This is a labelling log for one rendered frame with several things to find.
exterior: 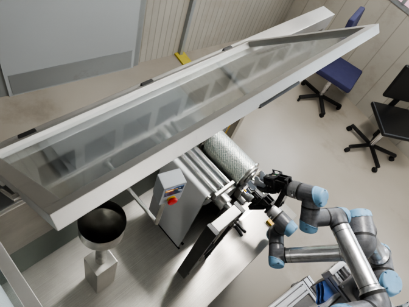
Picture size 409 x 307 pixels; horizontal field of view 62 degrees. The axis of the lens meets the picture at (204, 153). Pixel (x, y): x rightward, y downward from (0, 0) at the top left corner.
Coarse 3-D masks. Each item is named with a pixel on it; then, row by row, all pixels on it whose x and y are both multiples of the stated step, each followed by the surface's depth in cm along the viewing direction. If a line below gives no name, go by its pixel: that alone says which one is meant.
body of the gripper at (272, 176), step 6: (270, 174) 150; (276, 174) 148; (282, 174) 146; (264, 180) 148; (270, 180) 146; (276, 180) 145; (282, 180) 145; (288, 180) 144; (270, 186) 148; (276, 186) 147; (282, 186) 145; (270, 192) 149; (276, 192) 148
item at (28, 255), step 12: (144, 180) 165; (144, 192) 178; (120, 204) 166; (72, 228) 147; (36, 240) 130; (48, 240) 138; (60, 240) 147; (24, 252) 131; (36, 252) 138; (48, 252) 147; (24, 264) 139
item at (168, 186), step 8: (160, 176) 92; (168, 176) 93; (176, 176) 94; (160, 184) 92; (168, 184) 91; (176, 184) 92; (184, 184) 94; (160, 192) 94; (168, 192) 93; (176, 192) 96; (160, 200) 96; (168, 200) 97; (176, 200) 97
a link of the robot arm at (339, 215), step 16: (336, 208) 141; (336, 224) 137; (336, 240) 137; (352, 240) 132; (352, 256) 129; (352, 272) 128; (368, 272) 125; (368, 288) 122; (384, 288) 121; (384, 304) 116
